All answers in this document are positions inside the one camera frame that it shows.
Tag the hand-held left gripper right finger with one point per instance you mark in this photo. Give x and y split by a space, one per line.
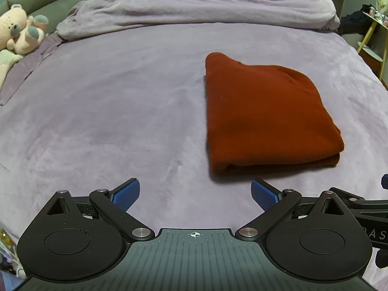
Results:
264 194

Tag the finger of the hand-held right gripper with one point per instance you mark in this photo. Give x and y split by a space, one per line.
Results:
363 201

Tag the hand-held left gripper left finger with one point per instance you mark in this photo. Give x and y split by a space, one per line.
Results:
127 194

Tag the red knit sweater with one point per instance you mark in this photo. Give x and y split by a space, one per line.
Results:
263 112

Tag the yellow side table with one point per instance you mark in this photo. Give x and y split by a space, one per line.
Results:
371 41

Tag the purple pillow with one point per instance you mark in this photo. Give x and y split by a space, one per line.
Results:
30 63

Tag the white pillow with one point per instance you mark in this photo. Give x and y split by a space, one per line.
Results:
7 65

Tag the dark cloth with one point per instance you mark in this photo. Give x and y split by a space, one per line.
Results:
354 21

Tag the pink plush toy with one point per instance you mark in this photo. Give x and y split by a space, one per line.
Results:
21 30

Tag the purple fleece duvet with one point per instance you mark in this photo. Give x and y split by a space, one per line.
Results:
194 6

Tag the cream paper bouquet wrap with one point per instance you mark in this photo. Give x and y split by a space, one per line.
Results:
381 1

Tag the grey pillow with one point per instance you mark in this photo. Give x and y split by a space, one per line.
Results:
51 0

